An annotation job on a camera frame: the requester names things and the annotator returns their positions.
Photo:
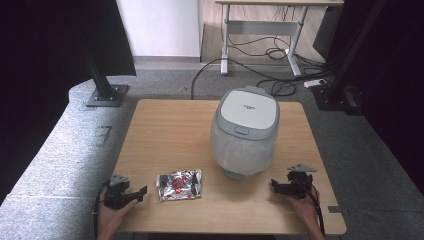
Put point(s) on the white power strip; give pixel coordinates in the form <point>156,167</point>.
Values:
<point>315,83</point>

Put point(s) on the white grey lidded trash bin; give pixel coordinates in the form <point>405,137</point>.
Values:
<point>245,133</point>

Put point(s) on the black curtain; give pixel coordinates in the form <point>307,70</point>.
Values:
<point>40,66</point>
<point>400,83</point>

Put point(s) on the dark panel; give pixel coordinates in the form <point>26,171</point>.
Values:
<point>328,33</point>

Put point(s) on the silver red foil packet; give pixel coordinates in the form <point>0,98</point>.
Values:
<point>180,185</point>

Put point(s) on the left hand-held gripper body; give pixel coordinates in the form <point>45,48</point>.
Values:
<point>115,200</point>

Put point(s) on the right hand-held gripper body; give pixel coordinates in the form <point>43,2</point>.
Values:
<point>301,186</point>

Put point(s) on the black stand with base plate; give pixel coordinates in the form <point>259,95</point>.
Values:
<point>103,86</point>

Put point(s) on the black metal frame stand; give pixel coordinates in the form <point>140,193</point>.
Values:
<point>346,66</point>

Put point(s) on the white height-adjustable desk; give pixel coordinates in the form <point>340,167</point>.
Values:
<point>263,27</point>

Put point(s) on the person's right hand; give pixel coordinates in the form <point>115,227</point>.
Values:
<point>308,210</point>

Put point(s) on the person's left hand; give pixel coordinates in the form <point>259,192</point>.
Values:
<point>111,218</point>

